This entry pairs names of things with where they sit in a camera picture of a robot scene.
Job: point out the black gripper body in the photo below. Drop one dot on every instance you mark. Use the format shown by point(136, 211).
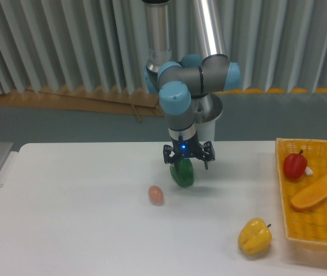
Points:
point(189, 148)

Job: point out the yellow woven basket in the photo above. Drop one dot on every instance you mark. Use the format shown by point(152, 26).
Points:
point(307, 226)

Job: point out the red bell pepper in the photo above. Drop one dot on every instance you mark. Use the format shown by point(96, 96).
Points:
point(294, 165)

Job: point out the green bell pepper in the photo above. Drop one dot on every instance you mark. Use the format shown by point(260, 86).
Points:
point(182, 173)

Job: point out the brown egg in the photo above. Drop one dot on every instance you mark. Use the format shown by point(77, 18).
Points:
point(156, 195)

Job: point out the brown cardboard sheet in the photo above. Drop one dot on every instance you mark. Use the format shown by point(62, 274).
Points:
point(138, 103)

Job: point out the yellow bell pepper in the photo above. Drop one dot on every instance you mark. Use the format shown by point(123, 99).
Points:
point(254, 237)

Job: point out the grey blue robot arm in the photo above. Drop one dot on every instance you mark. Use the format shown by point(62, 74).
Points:
point(185, 87)

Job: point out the small white object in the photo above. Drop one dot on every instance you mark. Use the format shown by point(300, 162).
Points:
point(308, 171)

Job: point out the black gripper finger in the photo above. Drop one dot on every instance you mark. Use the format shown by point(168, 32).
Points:
point(172, 154)
point(205, 152)

